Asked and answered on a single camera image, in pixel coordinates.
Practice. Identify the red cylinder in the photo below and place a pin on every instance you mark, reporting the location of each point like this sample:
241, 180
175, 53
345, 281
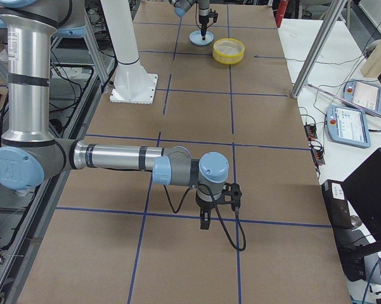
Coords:
280, 13

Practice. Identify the blue teach pendant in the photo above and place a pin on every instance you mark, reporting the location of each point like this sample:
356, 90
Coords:
364, 94
347, 126

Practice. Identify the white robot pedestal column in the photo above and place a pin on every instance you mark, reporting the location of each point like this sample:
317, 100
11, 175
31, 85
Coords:
132, 83

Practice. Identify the light blue plate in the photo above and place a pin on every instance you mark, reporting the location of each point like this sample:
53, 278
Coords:
197, 39

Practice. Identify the yellow bamboo steamer basket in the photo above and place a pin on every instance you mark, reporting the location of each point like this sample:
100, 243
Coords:
228, 51

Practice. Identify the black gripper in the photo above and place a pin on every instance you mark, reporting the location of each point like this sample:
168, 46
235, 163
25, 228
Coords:
203, 21
205, 206

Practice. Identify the near blue teach pendant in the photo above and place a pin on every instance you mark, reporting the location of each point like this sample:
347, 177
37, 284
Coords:
347, 126

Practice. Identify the aluminium frame post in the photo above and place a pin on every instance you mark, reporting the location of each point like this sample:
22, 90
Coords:
326, 27

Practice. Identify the black monitor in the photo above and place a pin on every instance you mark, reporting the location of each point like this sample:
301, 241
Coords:
363, 190

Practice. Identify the orange connector module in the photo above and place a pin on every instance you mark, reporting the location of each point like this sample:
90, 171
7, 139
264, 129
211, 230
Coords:
317, 153
311, 131

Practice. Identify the metal reacher grabber stick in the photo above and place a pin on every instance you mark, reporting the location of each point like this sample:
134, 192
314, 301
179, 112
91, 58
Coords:
346, 102

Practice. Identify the far blue teach pendant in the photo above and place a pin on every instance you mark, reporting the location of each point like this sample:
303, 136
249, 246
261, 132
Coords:
364, 94

